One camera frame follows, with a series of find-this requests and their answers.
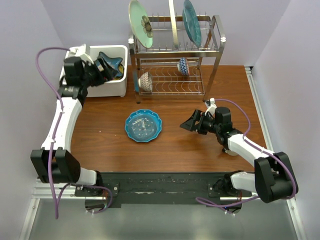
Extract dark teal bottom dish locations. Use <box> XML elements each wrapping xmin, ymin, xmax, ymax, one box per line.
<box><xmin>98</xmin><ymin>51</ymin><xmax>123</xmax><ymax>71</ymax></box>

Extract turquoise scalloped plate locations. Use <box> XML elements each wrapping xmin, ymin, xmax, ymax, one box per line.
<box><xmin>124</xmin><ymin>109</ymin><xmax>162</xmax><ymax>143</ymax></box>

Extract beige plate in rack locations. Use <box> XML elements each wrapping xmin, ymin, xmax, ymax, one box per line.
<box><xmin>168</xmin><ymin>0</ymin><xmax>179</xmax><ymax>49</ymax></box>

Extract teal plate in rack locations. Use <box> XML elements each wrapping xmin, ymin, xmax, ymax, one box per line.
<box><xmin>182</xmin><ymin>0</ymin><xmax>202</xmax><ymax>49</ymax></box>

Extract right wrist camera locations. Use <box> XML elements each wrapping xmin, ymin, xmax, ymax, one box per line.
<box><xmin>204</xmin><ymin>98</ymin><xmax>217</xmax><ymax>116</ymax></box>

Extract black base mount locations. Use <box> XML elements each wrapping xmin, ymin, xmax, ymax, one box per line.
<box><xmin>74</xmin><ymin>171</ymin><xmax>258</xmax><ymax>210</ymax></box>

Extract mint flower plate in rack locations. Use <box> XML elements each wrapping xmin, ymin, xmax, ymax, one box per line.
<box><xmin>128</xmin><ymin>0</ymin><xmax>154</xmax><ymax>49</ymax></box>

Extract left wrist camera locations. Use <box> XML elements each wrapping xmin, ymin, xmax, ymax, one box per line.
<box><xmin>67</xmin><ymin>44</ymin><xmax>94</xmax><ymax>64</ymax></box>

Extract blue zigzag bowl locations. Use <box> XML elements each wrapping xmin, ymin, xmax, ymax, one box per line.
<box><xmin>177</xmin><ymin>57</ymin><xmax>190</xmax><ymax>76</ymax></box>

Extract red patterned bowl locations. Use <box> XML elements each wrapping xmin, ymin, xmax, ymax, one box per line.
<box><xmin>138</xmin><ymin>72</ymin><xmax>153</xmax><ymax>93</ymax></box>

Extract yellow woven basket plate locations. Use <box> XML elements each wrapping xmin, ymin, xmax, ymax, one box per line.
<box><xmin>118</xmin><ymin>64</ymin><xmax>124</xmax><ymax>75</ymax></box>

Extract purple cable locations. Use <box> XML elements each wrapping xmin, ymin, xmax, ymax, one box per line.
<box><xmin>35</xmin><ymin>47</ymin><xmax>113</xmax><ymax>220</ymax></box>
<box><xmin>195</xmin><ymin>98</ymin><xmax>299</xmax><ymax>213</ymax></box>

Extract white plastic bin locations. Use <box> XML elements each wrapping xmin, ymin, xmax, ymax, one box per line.
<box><xmin>58</xmin><ymin>45</ymin><xmax>128</xmax><ymax>102</ymax></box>

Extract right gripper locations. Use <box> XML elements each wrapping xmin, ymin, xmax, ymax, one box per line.
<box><xmin>179</xmin><ymin>109</ymin><xmax>220</xmax><ymax>136</ymax></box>

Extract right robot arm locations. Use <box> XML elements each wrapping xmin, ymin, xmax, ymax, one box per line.
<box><xmin>180</xmin><ymin>107</ymin><xmax>299</xmax><ymax>203</ymax></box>

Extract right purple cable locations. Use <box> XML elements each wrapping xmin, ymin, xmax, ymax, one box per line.
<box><xmin>195</xmin><ymin>98</ymin><xmax>299</xmax><ymax>213</ymax></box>

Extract black rimmed cream plate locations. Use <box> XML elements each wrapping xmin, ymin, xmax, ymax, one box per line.
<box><xmin>112</xmin><ymin>69</ymin><xmax>124</xmax><ymax>80</ymax></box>

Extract beige paper cup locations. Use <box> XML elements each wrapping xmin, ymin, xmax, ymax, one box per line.
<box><xmin>222</xmin><ymin>148</ymin><xmax>238</xmax><ymax>157</ymax></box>

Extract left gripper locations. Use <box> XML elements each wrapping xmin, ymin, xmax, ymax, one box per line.
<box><xmin>80</xmin><ymin>56</ymin><xmax>118</xmax><ymax>88</ymax></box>

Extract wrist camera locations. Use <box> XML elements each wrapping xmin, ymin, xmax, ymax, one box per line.
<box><xmin>204</xmin><ymin>98</ymin><xmax>217</xmax><ymax>116</ymax></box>
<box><xmin>67</xmin><ymin>44</ymin><xmax>94</xmax><ymax>64</ymax></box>

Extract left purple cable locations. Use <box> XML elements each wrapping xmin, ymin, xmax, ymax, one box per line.
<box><xmin>35</xmin><ymin>47</ymin><xmax>113</xmax><ymax>220</ymax></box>

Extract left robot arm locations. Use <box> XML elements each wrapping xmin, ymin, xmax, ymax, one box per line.
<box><xmin>30</xmin><ymin>56</ymin><xmax>116</xmax><ymax>196</ymax></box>

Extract metal dish rack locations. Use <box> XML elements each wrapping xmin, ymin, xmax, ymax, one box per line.
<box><xmin>128</xmin><ymin>15</ymin><xmax>226</xmax><ymax>104</ymax></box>

